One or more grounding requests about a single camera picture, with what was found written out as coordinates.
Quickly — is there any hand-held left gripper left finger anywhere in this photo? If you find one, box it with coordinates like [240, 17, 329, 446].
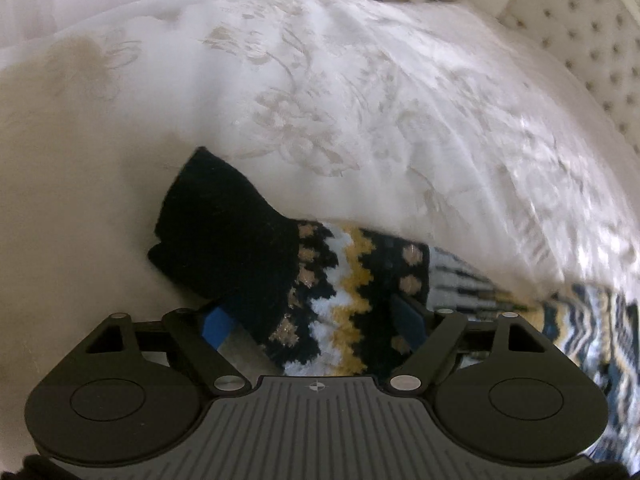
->
[85, 307, 253, 396]

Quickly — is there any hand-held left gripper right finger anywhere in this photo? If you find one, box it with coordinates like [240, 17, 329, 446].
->
[384, 294, 555, 394]

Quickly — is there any patterned knit sock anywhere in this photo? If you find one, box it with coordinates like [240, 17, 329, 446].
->
[147, 146, 543, 378]
[542, 282, 640, 466]

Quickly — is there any white floral duvet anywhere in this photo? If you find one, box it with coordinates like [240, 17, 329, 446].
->
[0, 0, 640, 306]

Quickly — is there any cream tufted headboard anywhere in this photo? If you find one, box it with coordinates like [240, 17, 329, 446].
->
[457, 0, 640, 156]

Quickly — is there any sheer white curtain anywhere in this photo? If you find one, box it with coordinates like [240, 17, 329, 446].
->
[0, 0, 288, 58]

